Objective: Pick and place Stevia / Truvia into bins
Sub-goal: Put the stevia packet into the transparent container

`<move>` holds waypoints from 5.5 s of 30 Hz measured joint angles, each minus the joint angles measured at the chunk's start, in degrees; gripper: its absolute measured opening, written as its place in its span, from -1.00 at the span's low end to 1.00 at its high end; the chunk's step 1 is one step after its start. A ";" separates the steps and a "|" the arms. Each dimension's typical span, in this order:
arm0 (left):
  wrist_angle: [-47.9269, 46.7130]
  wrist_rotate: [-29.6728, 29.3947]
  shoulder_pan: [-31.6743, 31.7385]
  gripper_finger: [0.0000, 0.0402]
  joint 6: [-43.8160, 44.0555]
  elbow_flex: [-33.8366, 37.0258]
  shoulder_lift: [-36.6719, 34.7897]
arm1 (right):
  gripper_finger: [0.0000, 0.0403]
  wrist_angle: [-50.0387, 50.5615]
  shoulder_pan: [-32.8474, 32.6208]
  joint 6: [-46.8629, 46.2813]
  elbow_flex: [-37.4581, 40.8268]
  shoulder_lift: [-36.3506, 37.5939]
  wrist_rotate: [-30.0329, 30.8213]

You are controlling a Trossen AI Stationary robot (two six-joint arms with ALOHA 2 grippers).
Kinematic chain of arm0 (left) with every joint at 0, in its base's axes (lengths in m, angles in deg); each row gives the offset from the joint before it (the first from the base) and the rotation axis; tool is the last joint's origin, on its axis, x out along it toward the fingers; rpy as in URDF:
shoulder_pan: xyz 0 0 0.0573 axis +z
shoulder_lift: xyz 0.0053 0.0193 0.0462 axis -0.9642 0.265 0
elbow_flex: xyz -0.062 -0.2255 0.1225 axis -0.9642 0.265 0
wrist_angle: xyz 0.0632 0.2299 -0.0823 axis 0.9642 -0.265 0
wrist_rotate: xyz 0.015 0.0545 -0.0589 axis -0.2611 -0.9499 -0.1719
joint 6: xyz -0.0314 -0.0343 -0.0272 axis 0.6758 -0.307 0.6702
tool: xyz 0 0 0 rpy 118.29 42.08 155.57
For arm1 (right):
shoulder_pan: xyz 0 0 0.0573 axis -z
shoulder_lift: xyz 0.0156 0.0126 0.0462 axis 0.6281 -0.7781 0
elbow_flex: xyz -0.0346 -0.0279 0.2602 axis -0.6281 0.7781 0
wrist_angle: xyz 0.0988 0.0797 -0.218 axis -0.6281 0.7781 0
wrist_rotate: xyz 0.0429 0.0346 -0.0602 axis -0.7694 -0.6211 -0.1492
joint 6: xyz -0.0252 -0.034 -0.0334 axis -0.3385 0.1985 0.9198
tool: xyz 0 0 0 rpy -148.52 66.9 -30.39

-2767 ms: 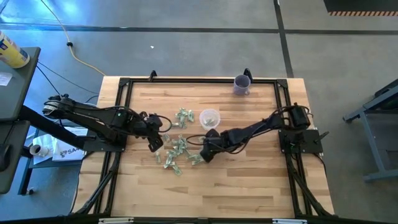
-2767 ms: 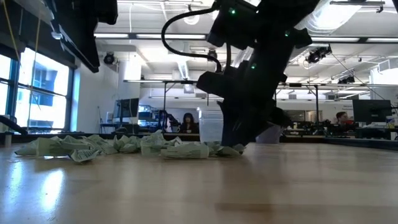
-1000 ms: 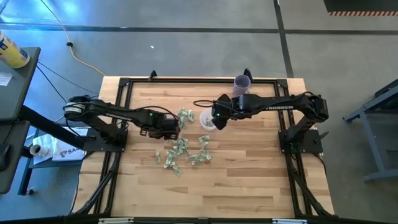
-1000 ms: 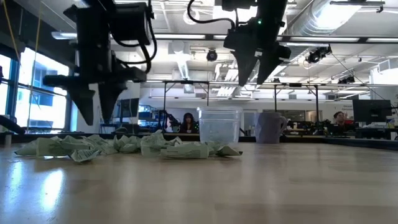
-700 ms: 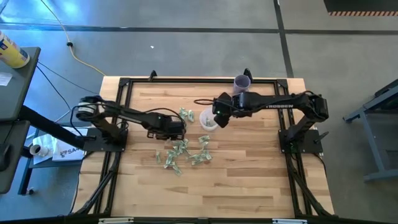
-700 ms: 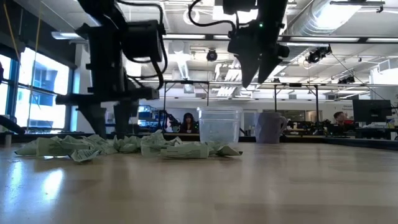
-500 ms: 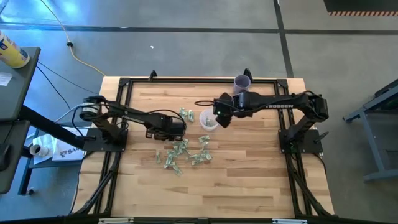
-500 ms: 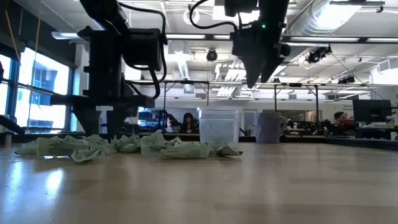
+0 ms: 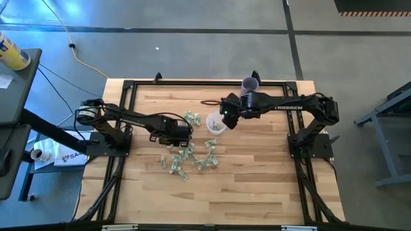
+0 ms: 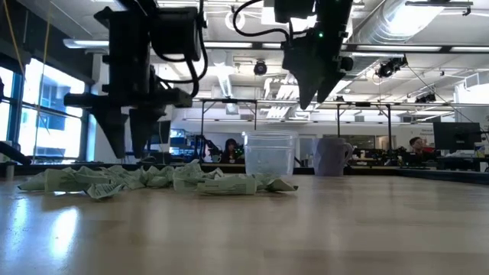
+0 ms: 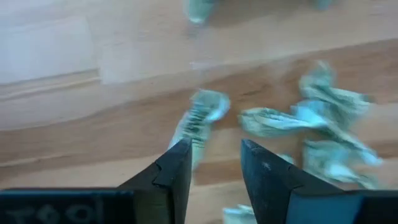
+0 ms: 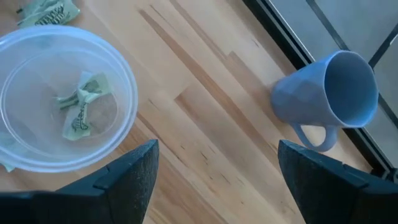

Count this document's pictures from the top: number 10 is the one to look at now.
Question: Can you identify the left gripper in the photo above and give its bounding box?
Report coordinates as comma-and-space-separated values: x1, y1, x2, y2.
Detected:
63, 48, 194, 160

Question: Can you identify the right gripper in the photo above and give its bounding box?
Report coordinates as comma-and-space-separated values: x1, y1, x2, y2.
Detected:
281, 25, 355, 111

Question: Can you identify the pale blue mug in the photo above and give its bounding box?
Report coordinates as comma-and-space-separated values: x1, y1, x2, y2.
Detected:
312, 137, 355, 178

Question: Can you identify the large office window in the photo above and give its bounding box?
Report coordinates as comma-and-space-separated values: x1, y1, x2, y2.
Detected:
0, 57, 92, 164

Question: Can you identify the clear plastic container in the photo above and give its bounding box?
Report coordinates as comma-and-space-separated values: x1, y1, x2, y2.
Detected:
242, 130, 300, 179

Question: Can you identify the long ceiling light tube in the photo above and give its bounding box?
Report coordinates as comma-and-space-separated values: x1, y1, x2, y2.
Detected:
354, 44, 443, 53
448, 45, 489, 53
203, 40, 283, 50
62, 37, 111, 50

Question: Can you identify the person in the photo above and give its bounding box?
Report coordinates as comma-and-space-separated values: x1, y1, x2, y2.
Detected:
222, 137, 241, 164
407, 136, 436, 156

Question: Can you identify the black rounded bar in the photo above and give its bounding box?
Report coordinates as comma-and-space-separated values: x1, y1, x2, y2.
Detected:
0, 140, 33, 167

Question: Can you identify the black computer monitor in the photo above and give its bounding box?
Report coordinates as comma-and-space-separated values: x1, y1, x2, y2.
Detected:
432, 121, 483, 151

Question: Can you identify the black station frame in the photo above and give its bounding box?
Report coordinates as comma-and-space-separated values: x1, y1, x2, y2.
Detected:
199, 97, 258, 133
335, 101, 393, 151

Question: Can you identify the black round overhead camera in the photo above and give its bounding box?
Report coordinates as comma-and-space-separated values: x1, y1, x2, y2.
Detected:
252, 59, 269, 77

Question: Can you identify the black ceiling-mounted camera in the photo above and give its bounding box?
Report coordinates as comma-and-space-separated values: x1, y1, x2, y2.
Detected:
375, 56, 410, 79

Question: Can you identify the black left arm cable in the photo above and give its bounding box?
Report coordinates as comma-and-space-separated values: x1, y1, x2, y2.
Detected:
150, 0, 210, 99

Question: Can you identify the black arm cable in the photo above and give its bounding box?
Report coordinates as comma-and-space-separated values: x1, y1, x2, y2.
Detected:
232, 0, 292, 42
150, 0, 210, 99

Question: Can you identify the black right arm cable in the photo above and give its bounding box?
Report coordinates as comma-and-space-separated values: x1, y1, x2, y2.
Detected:
232, 0, 292, 42

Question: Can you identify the yellow hanging cable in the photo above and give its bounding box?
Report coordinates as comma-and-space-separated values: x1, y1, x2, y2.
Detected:
31, 0, 53, 162
2, 0, 26, 77

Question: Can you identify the silver ventilation duct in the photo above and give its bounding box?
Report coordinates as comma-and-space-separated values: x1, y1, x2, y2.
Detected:
348, 0, 475, 44

